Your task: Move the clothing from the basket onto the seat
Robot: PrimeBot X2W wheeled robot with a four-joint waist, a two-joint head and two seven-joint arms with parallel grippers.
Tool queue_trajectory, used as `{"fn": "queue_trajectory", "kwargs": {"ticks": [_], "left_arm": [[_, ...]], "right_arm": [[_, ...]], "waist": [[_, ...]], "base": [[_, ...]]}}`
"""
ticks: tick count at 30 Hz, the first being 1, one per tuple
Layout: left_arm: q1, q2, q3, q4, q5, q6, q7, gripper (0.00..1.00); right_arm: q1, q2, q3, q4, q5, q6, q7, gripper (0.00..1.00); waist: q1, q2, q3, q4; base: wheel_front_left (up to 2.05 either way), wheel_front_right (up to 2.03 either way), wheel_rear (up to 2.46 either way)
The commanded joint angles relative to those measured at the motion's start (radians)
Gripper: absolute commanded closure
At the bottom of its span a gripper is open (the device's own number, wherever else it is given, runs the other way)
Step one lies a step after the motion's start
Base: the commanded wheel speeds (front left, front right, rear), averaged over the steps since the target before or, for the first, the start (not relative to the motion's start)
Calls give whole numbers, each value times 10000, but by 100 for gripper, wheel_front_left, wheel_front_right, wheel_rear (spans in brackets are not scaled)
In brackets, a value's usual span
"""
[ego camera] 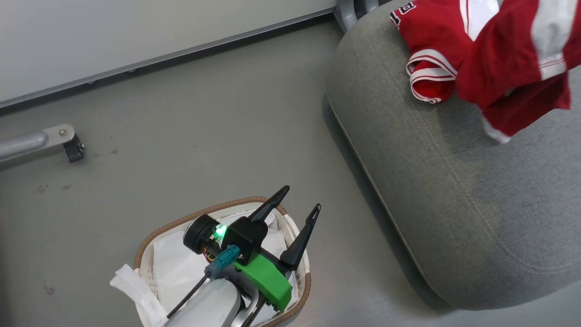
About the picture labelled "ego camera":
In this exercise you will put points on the grey partition bottom rail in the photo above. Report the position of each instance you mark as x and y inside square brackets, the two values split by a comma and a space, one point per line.
[159, 56]

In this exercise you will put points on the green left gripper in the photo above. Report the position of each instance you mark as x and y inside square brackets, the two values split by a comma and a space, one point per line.
[268, 281]

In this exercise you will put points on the grey fabric sofa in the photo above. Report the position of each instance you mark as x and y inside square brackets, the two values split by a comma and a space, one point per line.
[454, 181]

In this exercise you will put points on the white wicker-rimmed laundry basket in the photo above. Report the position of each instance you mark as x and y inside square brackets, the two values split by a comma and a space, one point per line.
[145, 245]

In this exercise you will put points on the black caster wheel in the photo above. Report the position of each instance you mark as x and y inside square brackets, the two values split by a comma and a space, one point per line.
[74, 149]

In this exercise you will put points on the grey metal partition foot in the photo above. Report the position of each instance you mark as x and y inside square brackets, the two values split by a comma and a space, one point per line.
[32, 141]

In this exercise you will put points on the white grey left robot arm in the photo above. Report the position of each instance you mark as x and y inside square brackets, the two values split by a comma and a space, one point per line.
[209, 304]

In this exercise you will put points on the red and white jersey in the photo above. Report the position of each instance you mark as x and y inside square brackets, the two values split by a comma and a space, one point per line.
[499, 50]

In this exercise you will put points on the grey partition frame post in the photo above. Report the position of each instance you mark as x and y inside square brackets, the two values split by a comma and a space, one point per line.
[347, 11]
[370, 4]

